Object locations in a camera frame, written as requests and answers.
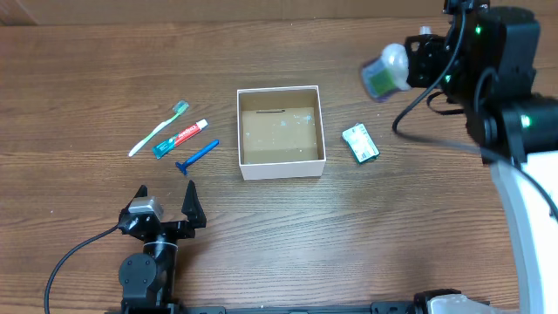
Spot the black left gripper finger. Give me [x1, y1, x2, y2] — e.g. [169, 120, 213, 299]
[181, 181, 207, 229]
[133, 185, 148, 200]

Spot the blue disposable razor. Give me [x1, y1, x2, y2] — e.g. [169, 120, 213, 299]
[175, 140, 220, 176]

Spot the clear foam pump bottle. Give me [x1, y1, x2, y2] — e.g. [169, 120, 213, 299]
[360, 44, 411, 102]

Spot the green soap packet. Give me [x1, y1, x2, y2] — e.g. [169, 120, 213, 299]
[342, 123, 380, 164]

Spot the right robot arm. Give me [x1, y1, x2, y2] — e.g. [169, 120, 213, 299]
[405, 1, 557, 313]

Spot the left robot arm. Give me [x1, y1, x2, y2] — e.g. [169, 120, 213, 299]
[117, 181, 207, 313]

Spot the red green toothpaste tube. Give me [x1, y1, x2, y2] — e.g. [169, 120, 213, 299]
[152, 119, 208, 159]

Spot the green white toothbrush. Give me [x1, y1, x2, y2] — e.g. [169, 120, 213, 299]
[127, 99, 189, 157]

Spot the white cardboard box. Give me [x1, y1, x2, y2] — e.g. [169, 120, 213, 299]
[236, 85, 327, 181]

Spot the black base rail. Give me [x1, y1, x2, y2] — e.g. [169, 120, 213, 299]
[180, 301, 422, 314]

